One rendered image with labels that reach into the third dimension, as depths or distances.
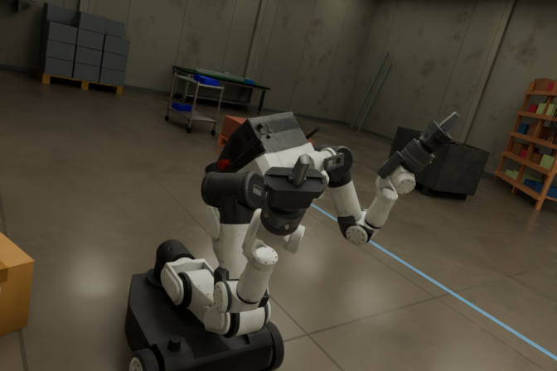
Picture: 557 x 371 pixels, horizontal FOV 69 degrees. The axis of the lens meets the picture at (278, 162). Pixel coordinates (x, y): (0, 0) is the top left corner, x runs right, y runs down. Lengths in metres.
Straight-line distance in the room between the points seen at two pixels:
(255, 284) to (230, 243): 0.14
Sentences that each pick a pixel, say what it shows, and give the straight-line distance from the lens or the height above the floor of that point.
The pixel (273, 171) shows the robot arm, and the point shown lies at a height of 1.05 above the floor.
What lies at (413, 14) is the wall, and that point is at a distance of 12.69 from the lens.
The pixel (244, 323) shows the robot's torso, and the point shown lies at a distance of 1.46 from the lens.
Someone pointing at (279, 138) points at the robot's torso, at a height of 1.04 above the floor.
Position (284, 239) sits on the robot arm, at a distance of 0.89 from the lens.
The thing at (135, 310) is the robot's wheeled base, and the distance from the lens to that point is 1.85.
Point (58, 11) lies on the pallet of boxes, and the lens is 8.63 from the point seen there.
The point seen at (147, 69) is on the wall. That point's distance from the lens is 9.71.
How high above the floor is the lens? 1.24
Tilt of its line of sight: 13 degrees down
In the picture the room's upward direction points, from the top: 14 degrees clockwise
